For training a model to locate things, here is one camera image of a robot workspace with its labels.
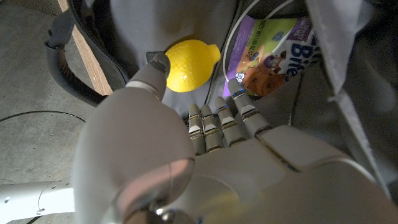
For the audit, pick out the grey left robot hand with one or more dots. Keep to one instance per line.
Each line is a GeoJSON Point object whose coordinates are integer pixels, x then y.
{"type": "Point", "coordinates": [248, 174]}

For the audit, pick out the yellow lemon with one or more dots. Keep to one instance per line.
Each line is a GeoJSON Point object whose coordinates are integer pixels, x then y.
{"type": "Point", "coordinates": [191, 67]}

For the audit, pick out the black backpack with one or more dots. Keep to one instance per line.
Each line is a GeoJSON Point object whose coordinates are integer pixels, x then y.
{"type": "Point", "coordinates": [149, 25]}

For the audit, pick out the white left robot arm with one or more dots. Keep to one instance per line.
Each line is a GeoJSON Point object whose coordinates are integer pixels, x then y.
{"type": "Point", "coordinates": [31, 199]}

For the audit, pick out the purple snack packet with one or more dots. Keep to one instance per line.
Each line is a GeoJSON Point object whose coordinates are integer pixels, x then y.
{"type": "Point", "coordinates": [267, 53]}

